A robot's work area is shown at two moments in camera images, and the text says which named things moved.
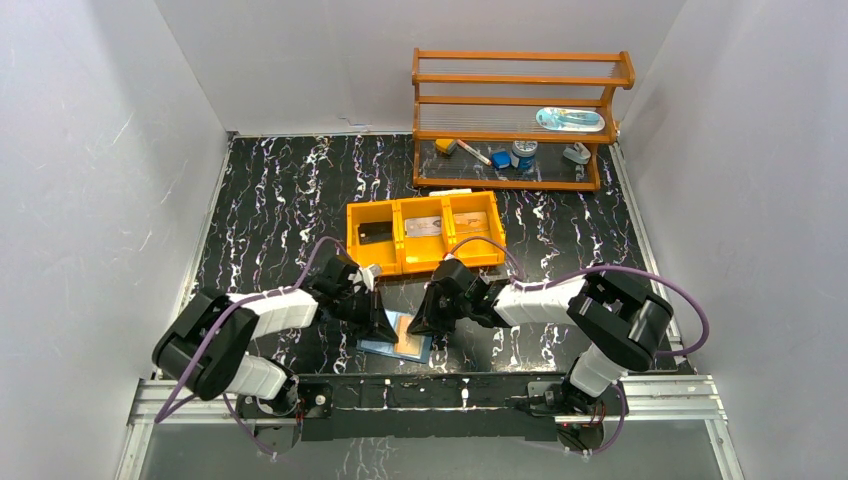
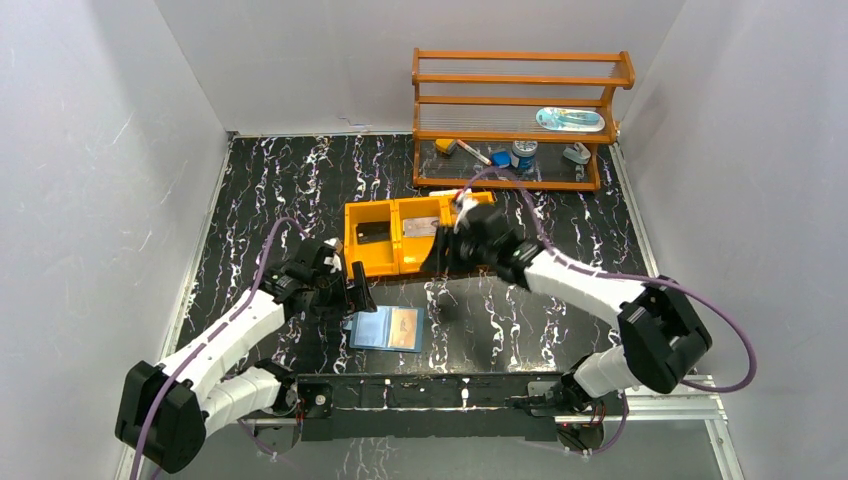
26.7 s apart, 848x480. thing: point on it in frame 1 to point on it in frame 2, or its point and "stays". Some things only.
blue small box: x=501 y=159 stays
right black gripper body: x=453 y=309 to x=469 y=252
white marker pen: x=473 y=152 stays
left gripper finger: x=380 y=325 to x=362 y=299
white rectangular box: x=450 y=192 stays
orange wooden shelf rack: x=513 y=120 stays
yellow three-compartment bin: x=410 y=235 stays
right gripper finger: x=428 y=318 to x=439 y=258
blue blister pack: x=569 y=120 stays
